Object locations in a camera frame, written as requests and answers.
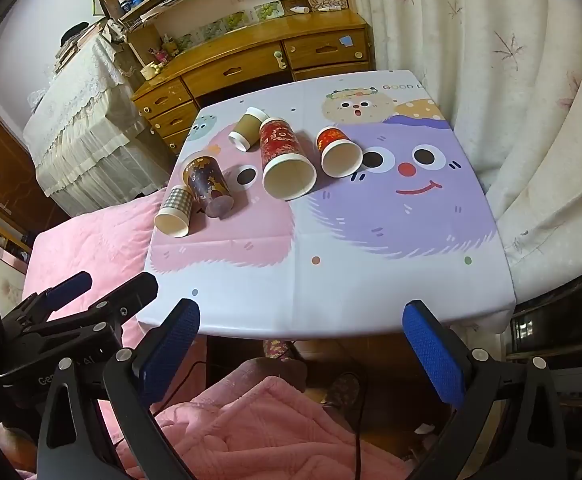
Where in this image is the checkered paper cup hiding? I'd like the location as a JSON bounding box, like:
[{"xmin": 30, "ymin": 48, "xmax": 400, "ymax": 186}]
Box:
[{"xmin": 154, "ymin": 185, "xmax": 193, "ymax": 237}]

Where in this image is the brown sleeve paper cup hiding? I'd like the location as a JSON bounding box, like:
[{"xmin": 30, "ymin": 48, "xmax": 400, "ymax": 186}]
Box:
[{"xmin": 228, "ymin": 107, "xmax": 269, "ymax": 152}]

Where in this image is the tall red paper cup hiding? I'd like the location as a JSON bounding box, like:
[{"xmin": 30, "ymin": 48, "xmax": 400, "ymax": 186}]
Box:
[{"xmin": 259, "ymin": 117, "xmax": 317, "ymax": 200}]

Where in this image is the small red paper cup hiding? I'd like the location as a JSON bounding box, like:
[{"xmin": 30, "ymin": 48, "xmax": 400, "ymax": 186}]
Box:
[{"xmin": 316, "ymin": 126, "xmax": 364, "ymax": 179}]

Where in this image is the cartoon monster tablecloth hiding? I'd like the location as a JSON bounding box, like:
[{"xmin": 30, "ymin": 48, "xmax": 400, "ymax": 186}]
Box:
[{"xmin": 139, "ymin": 70, "xmax": 515, "ymax": 339}]

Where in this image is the wooden desk with drawers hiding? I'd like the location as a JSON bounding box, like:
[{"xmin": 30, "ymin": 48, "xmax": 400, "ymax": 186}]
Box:
[{"xmin": 132, "ymin": 10, "xmax": 376, "ymax": 151}]

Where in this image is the white floral curtain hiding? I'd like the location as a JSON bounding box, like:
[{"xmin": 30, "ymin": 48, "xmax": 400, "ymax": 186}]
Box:
[{"xmin": 350, "ymin": 0, "xmax": 582, "ymax": 301}]

